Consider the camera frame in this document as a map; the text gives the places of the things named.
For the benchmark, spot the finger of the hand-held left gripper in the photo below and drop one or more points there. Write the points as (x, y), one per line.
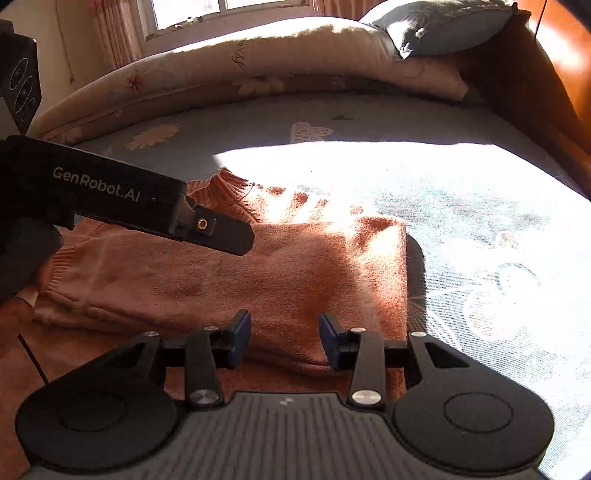
(226, 235)

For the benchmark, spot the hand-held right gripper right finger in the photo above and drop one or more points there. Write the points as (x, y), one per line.
(330, 341)

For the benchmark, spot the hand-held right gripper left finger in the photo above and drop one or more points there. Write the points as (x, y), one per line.
(240, 339)

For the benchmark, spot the orange knit sweater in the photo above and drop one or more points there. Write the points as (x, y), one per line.
(231, 267)

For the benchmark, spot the folded floral quilt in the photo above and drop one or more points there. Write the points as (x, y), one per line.
(254, 60)

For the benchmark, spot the window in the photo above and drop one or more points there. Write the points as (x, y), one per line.
(221, 14)

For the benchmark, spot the dark blue pillow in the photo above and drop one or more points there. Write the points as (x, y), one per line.
(438, 25)

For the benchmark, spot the wooden headboard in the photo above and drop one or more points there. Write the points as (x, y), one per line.
(554, 69)

